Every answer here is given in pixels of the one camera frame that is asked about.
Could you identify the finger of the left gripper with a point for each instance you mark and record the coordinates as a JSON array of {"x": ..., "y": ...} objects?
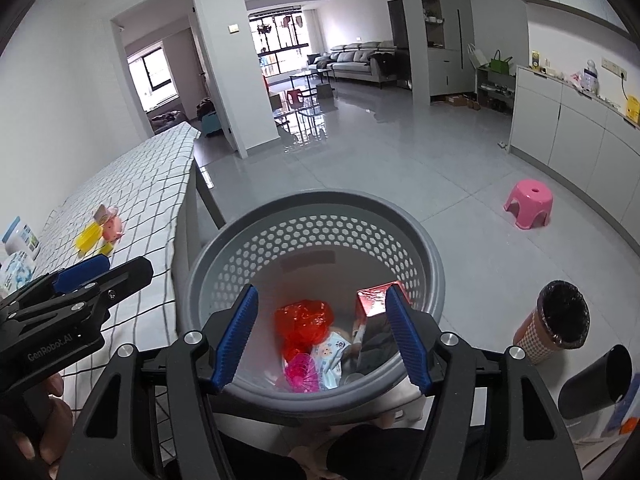
[
  {"x": 58, "y": 283},
  {"x": 110, "y": 288}
]

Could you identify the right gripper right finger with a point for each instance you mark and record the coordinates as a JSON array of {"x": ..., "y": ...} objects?
[{"x": 492, "y": 417}]

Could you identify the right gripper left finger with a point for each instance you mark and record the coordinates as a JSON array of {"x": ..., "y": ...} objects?
[{"x": 115, "y": 436}]

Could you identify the yellow foam dart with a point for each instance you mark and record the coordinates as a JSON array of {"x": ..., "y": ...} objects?
[{"x": 106, "y": 249}]

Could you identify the yellow plastic ring lid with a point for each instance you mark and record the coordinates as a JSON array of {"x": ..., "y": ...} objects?
[{"x": 88, "y": 238}]

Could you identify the pink pig toy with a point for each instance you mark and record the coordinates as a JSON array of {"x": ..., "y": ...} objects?
[{"x": 112, "y": 230}]

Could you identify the pink plastic shuttlecock toy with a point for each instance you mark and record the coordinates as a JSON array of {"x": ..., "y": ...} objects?
[{"x": 301, "y": 374}]

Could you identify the red toothpaste box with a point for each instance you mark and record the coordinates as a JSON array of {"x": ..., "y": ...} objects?
[{"x": 370, "y": 312}]

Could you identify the red plastic bag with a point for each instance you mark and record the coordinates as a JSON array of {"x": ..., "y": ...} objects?
[{"x": 301, "y": 326}]

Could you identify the white wet wipes pack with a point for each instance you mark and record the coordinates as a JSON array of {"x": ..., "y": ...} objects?
[{"x": 327, "y": 357}]

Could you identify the pink snack wrapper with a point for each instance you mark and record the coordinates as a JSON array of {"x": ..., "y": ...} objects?
[{"x": 104, "y": 213}]

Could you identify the person's left hand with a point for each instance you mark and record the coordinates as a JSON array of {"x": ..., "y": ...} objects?
[{"x": 36, "y": 426}]

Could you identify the white blue tissue pack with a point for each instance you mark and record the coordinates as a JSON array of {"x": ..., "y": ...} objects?
[{"x": 16, "y": 271}]

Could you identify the white blue-lid jar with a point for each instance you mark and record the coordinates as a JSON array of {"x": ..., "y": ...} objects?
[{"x": 19, "y": 237}]

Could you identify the white checkered tablecloth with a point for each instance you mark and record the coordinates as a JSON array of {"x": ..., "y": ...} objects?
[{"x": 146, "y": 188}]

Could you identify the black cylindrical bin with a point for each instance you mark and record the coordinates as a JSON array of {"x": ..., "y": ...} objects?
[{"x": 600, "y": 385}]

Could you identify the brown checkered waste bin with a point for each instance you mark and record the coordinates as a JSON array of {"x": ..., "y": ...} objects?
[{"x": 559, "y": 321}]

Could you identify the grey perforated laundry basket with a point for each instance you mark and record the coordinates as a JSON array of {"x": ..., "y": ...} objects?
[{"x": 317, "y": 245}]

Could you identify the pink plastic stool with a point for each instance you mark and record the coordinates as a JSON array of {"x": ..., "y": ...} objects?
[{"x": 531, "y": 202}]

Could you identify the red small stool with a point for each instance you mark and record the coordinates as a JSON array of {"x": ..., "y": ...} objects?
[{"x": 295, "y": 98}]

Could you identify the glass coffee table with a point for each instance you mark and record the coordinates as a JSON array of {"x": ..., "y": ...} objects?
[{"x": 317, "y": 83}]

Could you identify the white low cabinet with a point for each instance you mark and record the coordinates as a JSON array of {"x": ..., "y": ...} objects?
[{"x": 580, "y": 141}]

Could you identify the green bag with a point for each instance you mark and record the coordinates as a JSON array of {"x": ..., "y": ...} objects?
[{"x": 500, "y": 65}]

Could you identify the grey sofa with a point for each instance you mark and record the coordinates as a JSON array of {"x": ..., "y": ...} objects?
[{"x": 372, "y": 61}]

